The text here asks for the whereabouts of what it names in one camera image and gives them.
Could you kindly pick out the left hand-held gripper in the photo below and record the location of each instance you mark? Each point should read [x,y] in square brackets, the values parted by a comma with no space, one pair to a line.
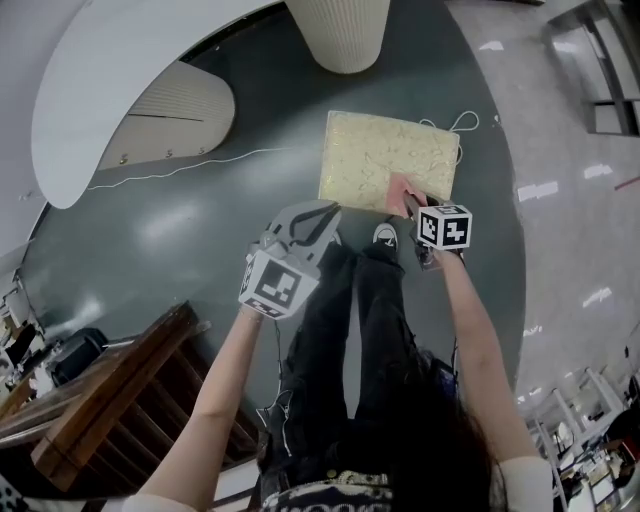
[277,282]

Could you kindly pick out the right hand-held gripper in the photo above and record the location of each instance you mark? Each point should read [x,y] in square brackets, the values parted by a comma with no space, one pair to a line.
[445,227]

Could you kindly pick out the pink wiping cloth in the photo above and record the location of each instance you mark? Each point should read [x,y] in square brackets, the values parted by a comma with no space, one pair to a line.
[397,192]

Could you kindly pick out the cream upholstered stool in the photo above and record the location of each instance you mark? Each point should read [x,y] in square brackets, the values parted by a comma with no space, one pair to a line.
[380,150]

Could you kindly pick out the person's right forearm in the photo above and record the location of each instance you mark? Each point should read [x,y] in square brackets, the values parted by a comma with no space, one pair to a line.
[470,325]

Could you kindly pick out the person's left forearm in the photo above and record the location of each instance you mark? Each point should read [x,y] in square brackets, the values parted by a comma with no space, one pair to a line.
[230,375]

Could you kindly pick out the white curved vanity desk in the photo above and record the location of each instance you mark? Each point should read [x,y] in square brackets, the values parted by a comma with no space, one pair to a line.
[100,75]

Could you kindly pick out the person's left shoe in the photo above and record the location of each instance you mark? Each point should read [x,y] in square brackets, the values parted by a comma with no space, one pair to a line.
[335,237]

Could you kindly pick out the person's shoe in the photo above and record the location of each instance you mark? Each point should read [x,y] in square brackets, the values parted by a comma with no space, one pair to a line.
[386,235]
[335,237]

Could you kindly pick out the person's right shoe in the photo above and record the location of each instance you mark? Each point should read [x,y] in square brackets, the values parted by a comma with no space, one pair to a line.
[386,235]

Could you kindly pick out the person's black trousers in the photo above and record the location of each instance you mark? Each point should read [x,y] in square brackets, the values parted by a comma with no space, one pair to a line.
[340,350]

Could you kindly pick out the person's studded belt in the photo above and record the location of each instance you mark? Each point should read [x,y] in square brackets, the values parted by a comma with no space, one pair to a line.
[355,478]

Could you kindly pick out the black office chair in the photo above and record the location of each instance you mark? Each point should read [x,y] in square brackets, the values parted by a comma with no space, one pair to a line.
[80,357]

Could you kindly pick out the person's printed white shirt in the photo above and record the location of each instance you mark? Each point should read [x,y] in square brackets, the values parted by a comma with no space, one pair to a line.
[325,502]

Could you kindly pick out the dark wooden bed frame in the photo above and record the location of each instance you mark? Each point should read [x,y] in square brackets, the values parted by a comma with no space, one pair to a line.
[125,360]

